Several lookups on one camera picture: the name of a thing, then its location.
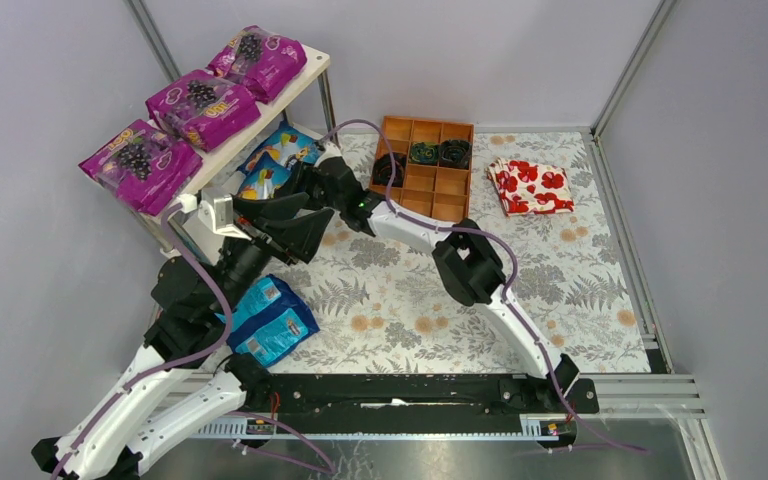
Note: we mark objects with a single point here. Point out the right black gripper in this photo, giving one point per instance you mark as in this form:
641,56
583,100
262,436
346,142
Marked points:
321,171

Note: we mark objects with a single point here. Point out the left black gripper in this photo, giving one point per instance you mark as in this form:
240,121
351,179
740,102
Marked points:
268,237

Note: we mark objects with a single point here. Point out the blue candy bag underneath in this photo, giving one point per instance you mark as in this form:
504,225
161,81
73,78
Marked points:
262,176

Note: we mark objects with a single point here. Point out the blue fruit candy bag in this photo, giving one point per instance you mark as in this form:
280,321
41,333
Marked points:
285,146

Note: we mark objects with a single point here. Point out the teal blue snack bag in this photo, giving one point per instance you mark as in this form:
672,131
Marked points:
270,321

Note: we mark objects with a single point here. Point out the purple grape candy bag front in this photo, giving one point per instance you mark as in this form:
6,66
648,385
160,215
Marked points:
203,109

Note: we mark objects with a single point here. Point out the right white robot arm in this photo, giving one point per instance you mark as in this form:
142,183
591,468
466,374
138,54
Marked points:
465,256

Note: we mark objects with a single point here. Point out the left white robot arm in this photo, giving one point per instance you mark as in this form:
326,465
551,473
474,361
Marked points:
123,437

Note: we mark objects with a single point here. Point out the white two-tier shelf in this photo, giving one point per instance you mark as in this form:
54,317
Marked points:
215,161

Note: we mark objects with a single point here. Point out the purple grape candy bag stack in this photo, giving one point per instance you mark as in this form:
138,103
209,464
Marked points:
143,167

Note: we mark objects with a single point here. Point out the black rolled item left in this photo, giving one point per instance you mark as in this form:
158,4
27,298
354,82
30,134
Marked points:
383,169

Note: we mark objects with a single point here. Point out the black rolled item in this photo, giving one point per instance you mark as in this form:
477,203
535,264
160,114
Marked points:
455,154
383,169

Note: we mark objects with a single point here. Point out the dark green rolled item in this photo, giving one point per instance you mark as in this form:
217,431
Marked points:
424,153

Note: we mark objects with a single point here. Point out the orange wooden compartment tray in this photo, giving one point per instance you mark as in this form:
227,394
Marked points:
433,191

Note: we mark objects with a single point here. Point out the black rolled item right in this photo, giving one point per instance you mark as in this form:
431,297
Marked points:
455,154

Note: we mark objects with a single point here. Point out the red floral folded cloth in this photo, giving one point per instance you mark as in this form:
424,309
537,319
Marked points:
525,187

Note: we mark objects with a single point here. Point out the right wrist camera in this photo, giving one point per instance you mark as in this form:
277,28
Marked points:
327,150

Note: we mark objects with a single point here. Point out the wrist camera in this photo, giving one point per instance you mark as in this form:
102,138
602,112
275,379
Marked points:
214,208
327,150

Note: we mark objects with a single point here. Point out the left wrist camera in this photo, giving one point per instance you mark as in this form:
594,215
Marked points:
214,208

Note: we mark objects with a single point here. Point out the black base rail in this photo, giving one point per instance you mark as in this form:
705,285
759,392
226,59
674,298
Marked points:
448,404

